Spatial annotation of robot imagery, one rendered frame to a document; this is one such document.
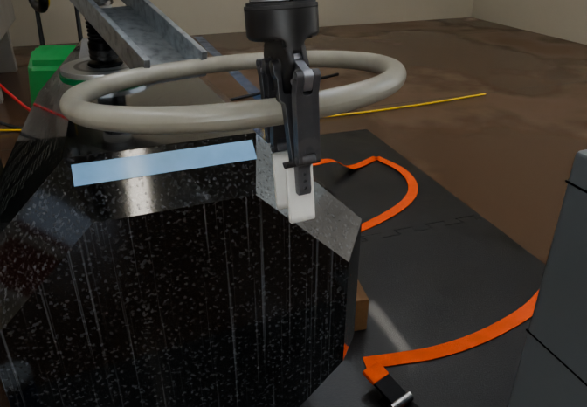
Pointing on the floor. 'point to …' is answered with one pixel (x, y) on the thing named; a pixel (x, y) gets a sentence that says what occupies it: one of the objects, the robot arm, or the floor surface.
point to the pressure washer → (47, 57)
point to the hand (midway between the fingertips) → (293, 187)
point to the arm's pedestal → (560, 311)
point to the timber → (361, 308)
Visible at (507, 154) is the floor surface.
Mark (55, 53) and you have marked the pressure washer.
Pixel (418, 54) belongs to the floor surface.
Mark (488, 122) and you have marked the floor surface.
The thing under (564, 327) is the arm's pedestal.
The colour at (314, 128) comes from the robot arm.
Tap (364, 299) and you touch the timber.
